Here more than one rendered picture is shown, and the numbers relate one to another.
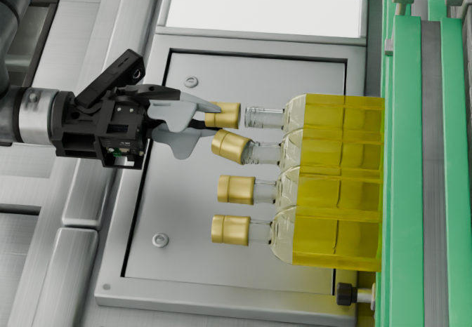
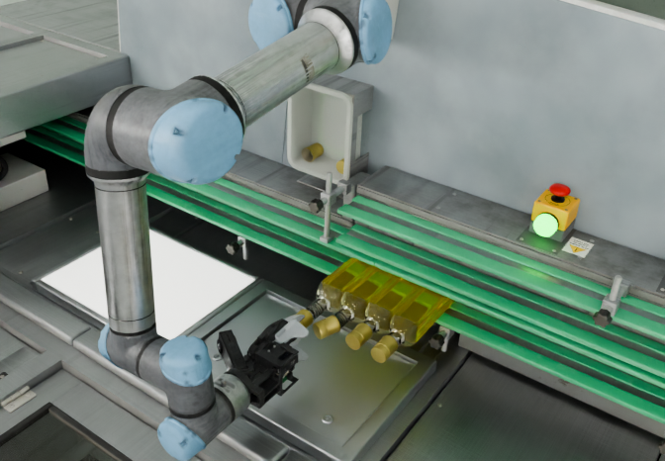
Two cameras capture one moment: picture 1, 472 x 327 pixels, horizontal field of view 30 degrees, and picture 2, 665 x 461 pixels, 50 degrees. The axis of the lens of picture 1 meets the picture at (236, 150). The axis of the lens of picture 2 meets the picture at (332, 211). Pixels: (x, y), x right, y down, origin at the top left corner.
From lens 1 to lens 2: 1.02 m
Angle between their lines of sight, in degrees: 52
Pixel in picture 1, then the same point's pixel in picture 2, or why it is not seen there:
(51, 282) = not seen: outside the picture
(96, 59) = (140, 400)
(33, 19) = (50, 425)
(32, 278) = not seen: outside the picture
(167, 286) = (365, 426)
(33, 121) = (237, 394)
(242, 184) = (362, 327)
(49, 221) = not seen: outside the picture
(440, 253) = (488, 253)
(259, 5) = (188, 304)
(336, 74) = (272, 299)
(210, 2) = (161, 322)
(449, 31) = (363, 201)
